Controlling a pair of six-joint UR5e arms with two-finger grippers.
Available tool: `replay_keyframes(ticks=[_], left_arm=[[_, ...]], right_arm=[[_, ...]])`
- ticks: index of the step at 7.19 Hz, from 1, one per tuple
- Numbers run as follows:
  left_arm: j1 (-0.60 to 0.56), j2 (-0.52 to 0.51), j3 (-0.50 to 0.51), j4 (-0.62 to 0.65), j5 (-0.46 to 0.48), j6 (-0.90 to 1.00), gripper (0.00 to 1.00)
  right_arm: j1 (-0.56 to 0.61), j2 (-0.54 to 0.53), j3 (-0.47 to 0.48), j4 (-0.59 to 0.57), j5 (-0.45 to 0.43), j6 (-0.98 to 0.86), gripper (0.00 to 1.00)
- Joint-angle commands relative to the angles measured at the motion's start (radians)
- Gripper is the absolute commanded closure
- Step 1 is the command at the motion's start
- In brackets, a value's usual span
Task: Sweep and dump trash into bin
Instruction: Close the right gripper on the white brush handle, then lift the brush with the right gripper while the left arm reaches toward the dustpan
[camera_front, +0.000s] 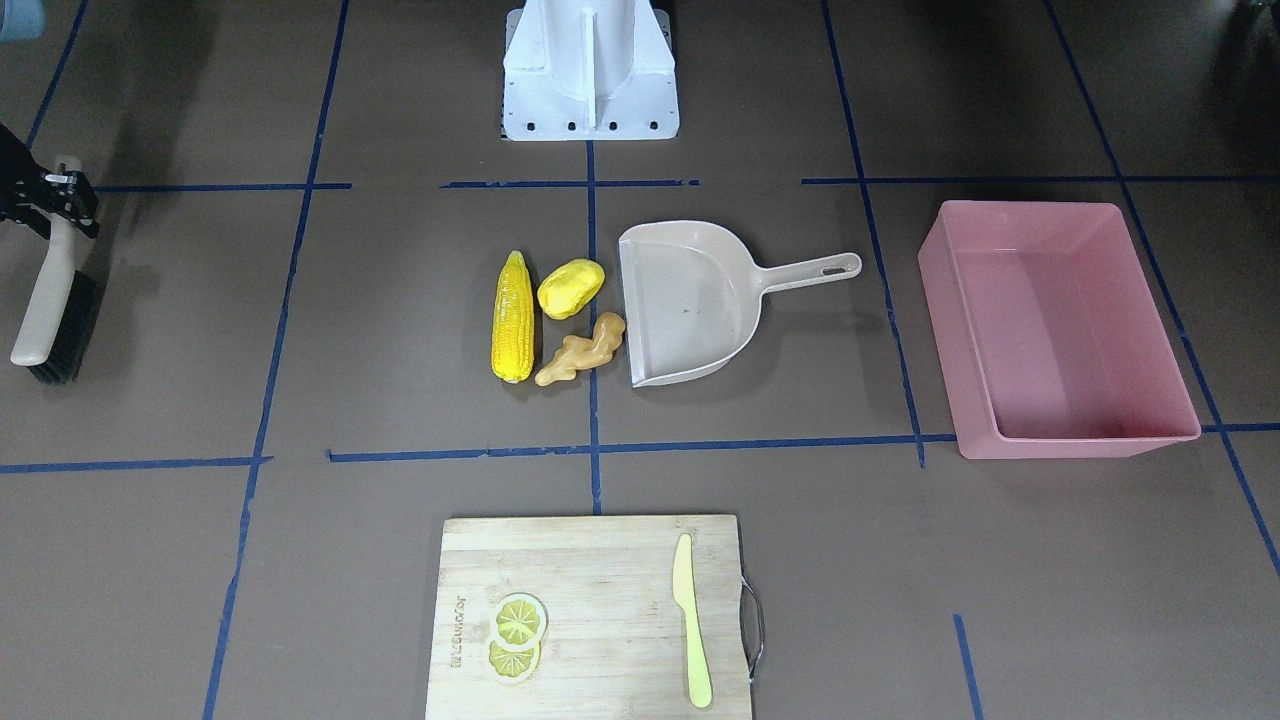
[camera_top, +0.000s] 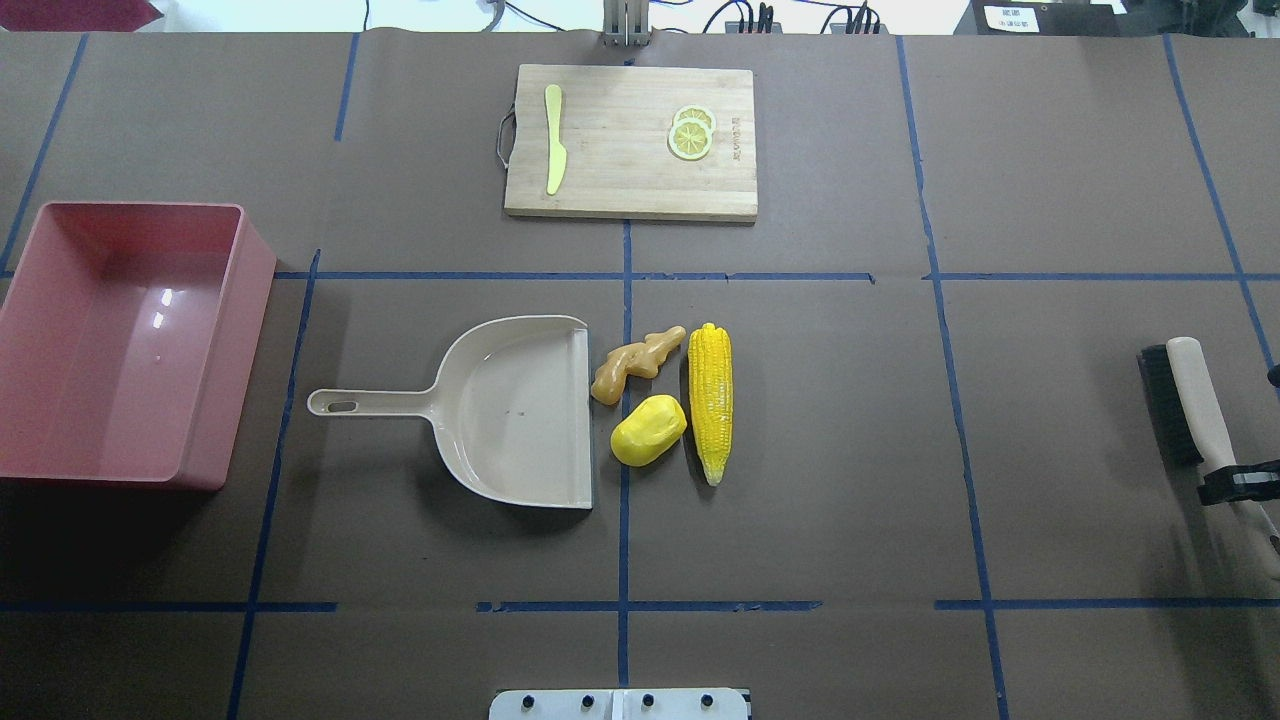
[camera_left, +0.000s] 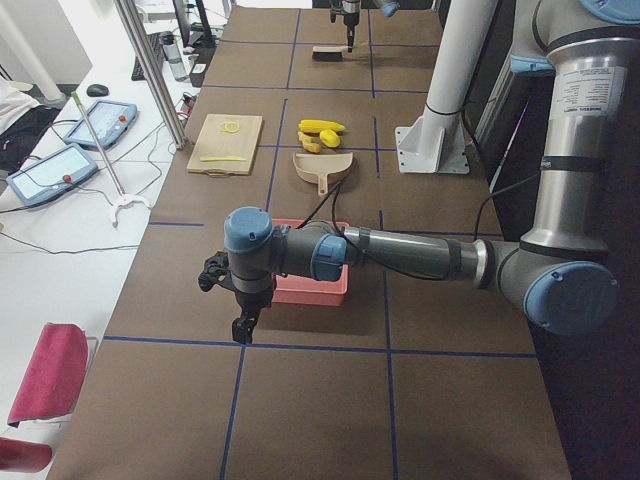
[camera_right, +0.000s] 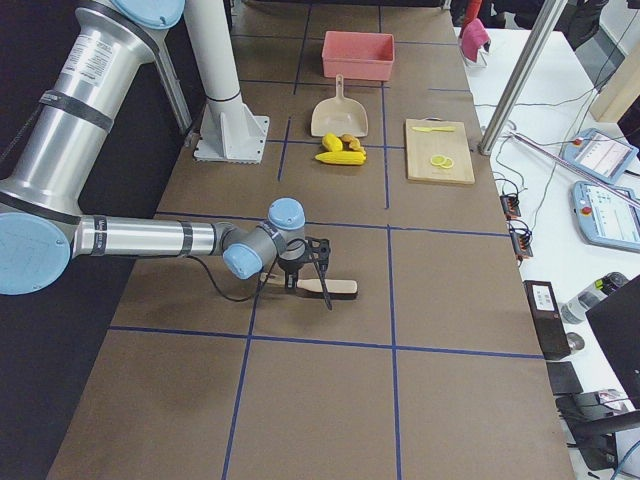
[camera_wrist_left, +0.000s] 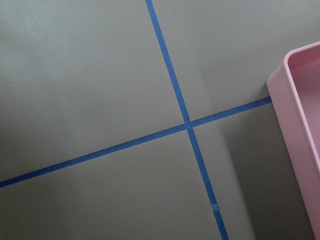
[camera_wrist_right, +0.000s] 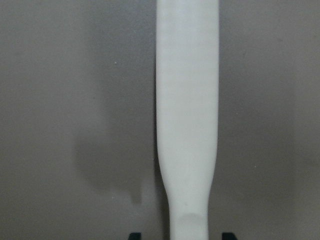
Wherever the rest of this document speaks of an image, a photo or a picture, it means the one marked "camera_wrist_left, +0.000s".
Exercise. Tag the pink plastic bin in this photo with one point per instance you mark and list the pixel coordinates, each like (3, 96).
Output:
(294, 88)

